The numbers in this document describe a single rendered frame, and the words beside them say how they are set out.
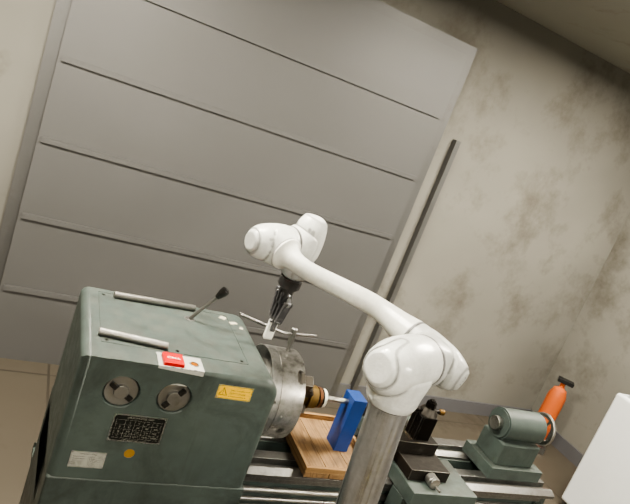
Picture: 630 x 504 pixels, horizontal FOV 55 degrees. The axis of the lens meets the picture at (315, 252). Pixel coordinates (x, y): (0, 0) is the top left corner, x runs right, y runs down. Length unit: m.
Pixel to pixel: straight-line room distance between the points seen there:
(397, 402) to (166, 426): 0.73
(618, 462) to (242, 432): 3.28
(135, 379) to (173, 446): 0.26
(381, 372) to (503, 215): 3.66
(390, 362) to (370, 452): 0.25
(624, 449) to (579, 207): 1.95
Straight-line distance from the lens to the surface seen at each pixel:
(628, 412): 4.73
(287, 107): 3.86
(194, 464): 1.99
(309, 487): 2.36
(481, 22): 4.50
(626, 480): 4.74
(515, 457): 2.90
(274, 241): 1.73
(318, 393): 2.26
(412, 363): 1.43
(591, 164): 5.42
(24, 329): 4.07
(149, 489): 2.02
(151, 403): 1.83
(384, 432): 1.52
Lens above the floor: 2.08
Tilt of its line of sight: 13 degrees down
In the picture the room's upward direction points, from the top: 21 degrees clockwise
